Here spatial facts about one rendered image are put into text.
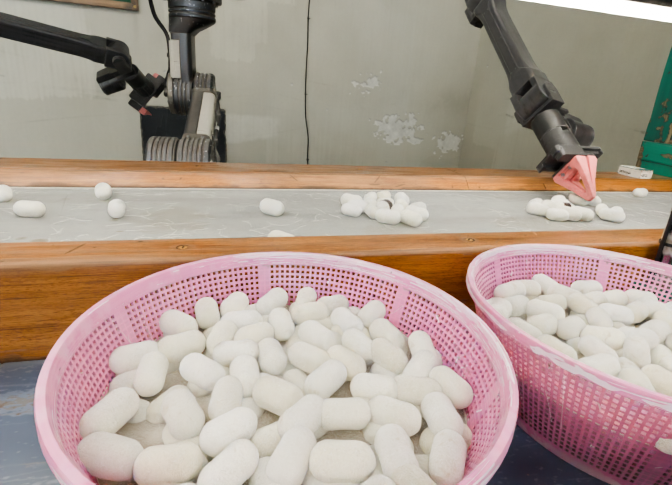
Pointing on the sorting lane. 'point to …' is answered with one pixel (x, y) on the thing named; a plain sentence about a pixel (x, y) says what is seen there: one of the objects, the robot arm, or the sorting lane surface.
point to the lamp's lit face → (579, 1)
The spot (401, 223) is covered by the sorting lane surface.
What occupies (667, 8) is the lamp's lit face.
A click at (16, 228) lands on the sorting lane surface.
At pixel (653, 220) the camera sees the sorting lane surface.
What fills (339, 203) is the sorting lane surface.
